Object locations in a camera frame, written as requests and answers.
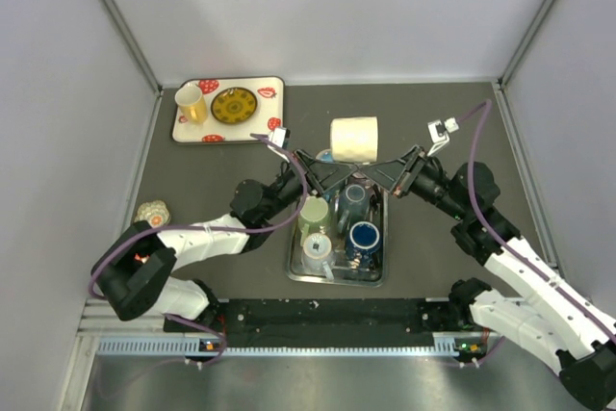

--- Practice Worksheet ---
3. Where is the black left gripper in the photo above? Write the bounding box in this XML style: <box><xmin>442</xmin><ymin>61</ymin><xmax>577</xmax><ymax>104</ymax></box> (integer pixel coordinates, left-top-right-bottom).
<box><xmin>261</xmin><ymin>148</ymin><xmax>357</xmax><ymax>220</ymax></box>

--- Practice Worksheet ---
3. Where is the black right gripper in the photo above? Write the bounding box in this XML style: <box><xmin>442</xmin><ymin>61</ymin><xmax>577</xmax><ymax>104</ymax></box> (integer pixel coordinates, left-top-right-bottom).
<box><xmin>357</xmin><ymin>145</ymin><xmax>468</xmax><ymax>221</ymax></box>

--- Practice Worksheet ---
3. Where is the blue butterfly mug orange inside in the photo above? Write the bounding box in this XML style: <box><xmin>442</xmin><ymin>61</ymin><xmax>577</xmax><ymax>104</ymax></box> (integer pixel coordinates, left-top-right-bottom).
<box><xmin>316</xmin><ymin>149</ymin><xmax>333</xmax><ymax>163</ymax></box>

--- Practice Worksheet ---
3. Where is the grey-blue mug white inside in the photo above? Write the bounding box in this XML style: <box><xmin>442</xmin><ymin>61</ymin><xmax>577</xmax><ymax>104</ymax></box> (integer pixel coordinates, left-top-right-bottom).
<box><xmin>337</xmin><ymin>184</ymin><xmax>370</xmax><ymax>234</ymax></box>

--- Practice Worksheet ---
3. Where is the light green mug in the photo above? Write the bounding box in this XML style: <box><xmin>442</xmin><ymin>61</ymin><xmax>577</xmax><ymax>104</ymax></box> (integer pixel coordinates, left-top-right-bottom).
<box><xmin>297</xmin><ymin>196</ymin><xmax>330</xmax><ymax>244</ymax></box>

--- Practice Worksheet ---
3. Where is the cream mug black rim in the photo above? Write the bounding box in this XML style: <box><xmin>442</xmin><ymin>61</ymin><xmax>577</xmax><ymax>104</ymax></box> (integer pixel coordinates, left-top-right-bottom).
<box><xmin>330</xmin><ymin>116</ymin><xmax>379</xmax><ymax>164</ymax></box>

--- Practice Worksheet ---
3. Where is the dark blue enamel mug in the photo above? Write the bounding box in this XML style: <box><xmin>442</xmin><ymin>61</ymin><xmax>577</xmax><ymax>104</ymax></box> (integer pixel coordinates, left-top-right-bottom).
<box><xmin>345</xmin><ymin>220</ymin><xmax>382</xmax><ymax>268</ymax></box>

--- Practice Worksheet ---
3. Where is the clear plastic measuring cup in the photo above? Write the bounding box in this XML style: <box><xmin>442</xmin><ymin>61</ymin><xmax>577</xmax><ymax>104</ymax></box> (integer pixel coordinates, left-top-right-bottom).
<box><xmin>301</xmin><ymin>233</ymin><xmax>335</xmax><ymax>281</ymax></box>

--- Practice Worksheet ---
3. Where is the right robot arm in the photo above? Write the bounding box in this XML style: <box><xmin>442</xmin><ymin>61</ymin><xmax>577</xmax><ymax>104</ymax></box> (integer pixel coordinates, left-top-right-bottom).
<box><xmin>359</xmin><ymin>148</ymin><xmax>615</xmax><ymax>410</ymax></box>

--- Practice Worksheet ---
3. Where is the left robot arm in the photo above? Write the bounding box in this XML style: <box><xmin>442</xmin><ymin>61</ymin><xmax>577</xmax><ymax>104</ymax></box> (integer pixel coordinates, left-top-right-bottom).
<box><xmin>89</xmin><ymin>150</ymin><xmax>359</xmax><ymax>331</ymax></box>

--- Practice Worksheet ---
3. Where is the yellow mug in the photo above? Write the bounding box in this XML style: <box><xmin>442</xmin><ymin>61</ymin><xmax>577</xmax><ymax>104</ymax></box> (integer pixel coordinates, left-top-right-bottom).
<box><xmin>174</xmin><ymin>83</ymin><xmax>208</xmax><ymax>124</ymax></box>

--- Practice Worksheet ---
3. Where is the silver metal tray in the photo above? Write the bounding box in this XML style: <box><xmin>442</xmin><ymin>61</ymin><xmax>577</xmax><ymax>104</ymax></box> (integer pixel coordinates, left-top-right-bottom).
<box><xmin>287</xmin><ymin>176</ymin><xmax>388</xmax><ymax>287</ymax></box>

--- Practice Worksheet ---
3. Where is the strawberry pattern white tray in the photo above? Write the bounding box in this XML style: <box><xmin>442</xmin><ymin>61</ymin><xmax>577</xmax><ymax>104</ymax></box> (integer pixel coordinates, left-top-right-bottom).
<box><xmin>171</xmin><ymin>76</ymin><xmax>285</xmax><ymax>144</ymax></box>

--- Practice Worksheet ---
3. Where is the yellow patterned small plate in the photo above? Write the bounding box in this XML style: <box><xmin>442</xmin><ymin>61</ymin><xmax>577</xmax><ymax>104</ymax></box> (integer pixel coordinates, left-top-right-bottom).
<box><xmin>211</xmin><ymin>87</ymin><xmax>258</xmax><ymax>125</ymax></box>

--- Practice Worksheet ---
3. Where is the floral patterned small bowl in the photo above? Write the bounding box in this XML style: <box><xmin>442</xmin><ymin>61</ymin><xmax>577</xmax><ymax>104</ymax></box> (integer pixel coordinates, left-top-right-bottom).
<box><xmin>134</xmin><ymin>199</ymin><xmax>171</xmax><ymax>228</ymax></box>

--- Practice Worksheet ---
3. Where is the orange patterned small plate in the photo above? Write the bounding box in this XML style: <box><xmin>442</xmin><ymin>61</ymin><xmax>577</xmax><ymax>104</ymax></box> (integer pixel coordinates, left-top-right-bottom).
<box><xmin>134</xmin><ymin>254</ymin><xmax>149</xmax><ymax>264</ymax></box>

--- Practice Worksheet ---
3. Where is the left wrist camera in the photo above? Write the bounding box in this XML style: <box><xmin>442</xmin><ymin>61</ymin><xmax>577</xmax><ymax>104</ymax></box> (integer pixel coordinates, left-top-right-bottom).
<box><xmin>269</xmin><ymin>126</ymin><xmax>291</xmax><ymax>150</ymax></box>

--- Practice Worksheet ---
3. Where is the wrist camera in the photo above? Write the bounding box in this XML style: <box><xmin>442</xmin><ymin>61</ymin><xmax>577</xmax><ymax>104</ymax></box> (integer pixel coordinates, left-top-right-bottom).
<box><xmin>269</xmin><ymin>126</ymin><xmax>291</xmax><ymax>150</ymax></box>
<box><xmin>427</xmin><ymin>117</ymin><xmax>459</xmax><ymax>157</ymax></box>

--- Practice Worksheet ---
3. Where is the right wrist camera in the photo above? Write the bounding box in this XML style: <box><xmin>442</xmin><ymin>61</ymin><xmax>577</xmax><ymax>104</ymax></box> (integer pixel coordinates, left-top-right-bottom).
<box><xmin>427</xmin><ymin>117</ymin><xmax>459</xmax><ymax>157</ymax></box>

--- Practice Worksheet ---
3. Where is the grey slotted cable duct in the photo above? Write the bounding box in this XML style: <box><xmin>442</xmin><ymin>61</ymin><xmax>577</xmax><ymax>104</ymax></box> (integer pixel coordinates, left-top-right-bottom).
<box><xmin>96</xmin><ymin>335</ymin><xmax>480</xmax><ymax>358</ymax></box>

